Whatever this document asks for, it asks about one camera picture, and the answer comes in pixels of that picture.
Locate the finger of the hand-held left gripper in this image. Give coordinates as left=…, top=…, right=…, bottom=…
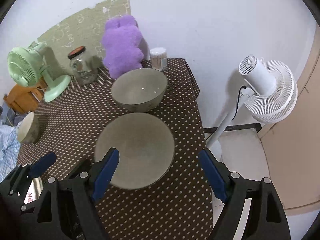
left=0, top=152, right=57, bottom=198
left=0, top=196, right=39, bottom=233

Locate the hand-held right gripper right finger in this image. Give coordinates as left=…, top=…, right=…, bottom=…
left=199, top=149, right=292, bottom=240

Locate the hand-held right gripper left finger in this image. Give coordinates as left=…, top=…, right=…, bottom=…
left=32, top=148, right=120, bottom=240

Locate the pink-flower deep plate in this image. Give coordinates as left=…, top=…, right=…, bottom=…
left=23, top=176, right=45, bottom=204

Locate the grey-green ceramic bowl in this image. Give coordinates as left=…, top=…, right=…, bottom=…
left=17, top=112, right=40, bottom=145
left=94, top=112, right=175, bottom=190
left=111, top=68, right=168, bottom=113

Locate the blue checked printed blanket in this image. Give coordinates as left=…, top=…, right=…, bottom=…
left=0, top=125, right=20, bottom=178

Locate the grey cloth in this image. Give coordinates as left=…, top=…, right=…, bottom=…
left=0, top=106, right=25, bottom=127

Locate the brown polka-dot tablecloth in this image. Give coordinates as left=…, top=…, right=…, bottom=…
left=15, top=58, right=214, bottom=240

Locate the beige door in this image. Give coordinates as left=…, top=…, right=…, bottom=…
left=257, top=30, right=320, bottom=210

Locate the green desk fan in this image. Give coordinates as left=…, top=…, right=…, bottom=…
left=7, top=42, right=72, bottom=103

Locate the glass jar with lid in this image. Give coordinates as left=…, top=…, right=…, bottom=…
left=68, top=46, right=98, bottom=85

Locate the white standing fan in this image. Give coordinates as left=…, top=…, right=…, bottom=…
left=205, top=54, right=298, bottom=155

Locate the clear toothpick container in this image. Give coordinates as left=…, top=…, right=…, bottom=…
left=149, top=47, right=168, bottom=71

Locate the purple plush toy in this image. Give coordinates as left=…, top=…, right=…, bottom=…
left=101, top=15, right=144, bottom=79

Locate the black fan cable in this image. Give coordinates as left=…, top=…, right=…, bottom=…
left=230, top=85, right=248, bottom=123

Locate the green patterned wall sheet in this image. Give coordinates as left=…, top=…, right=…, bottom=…
left=29, top=0, right=132, bottom=63

